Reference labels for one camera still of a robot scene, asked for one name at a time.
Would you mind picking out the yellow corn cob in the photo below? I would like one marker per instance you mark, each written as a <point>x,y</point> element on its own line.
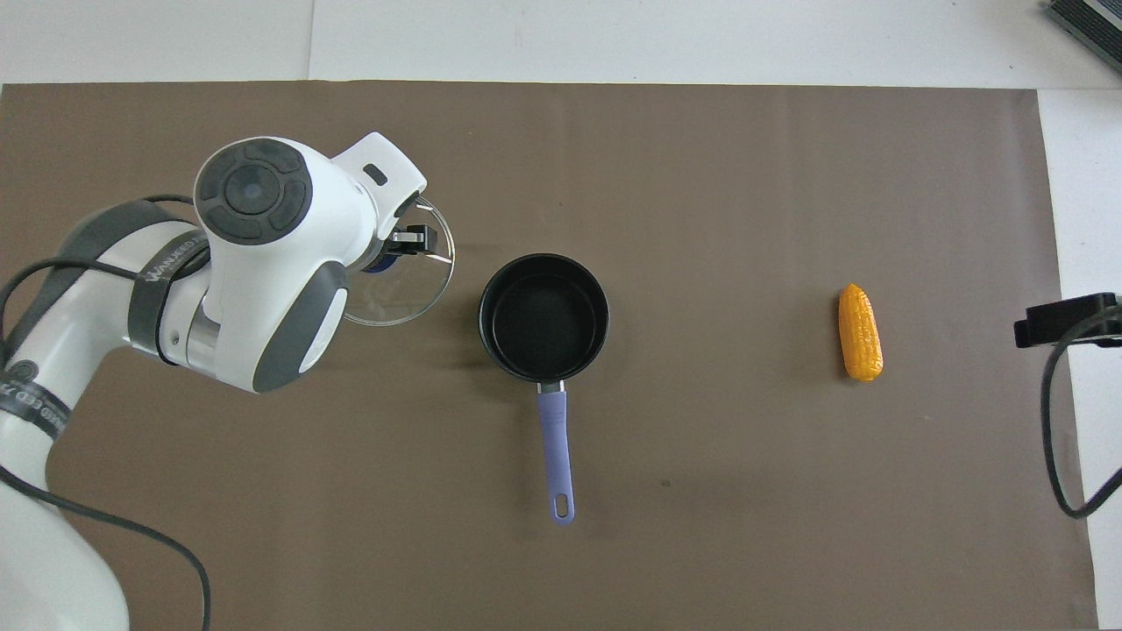
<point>859,333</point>

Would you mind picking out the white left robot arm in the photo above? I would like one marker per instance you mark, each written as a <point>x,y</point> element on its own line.
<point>263,289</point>

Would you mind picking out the dark ribbed device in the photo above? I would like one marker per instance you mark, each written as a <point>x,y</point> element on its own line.
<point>1091,26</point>

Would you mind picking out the brown table mat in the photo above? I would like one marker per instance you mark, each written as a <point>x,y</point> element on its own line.
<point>745,219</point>

